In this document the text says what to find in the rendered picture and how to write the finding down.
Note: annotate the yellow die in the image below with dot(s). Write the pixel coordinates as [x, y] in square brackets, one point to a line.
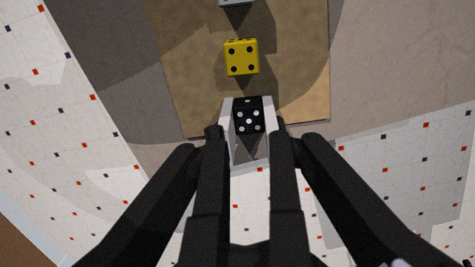
[241, 57]

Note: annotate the black die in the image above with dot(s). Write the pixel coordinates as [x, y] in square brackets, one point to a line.
[248, 115]

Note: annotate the white die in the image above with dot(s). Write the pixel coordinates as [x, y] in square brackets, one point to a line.
[233, 3]

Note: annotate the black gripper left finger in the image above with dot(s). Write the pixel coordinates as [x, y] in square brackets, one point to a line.
[140, 236]

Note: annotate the tan mat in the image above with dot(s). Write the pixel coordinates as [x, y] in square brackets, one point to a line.
[293, 48]

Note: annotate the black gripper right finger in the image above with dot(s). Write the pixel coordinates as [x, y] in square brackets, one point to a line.
[371, 232]

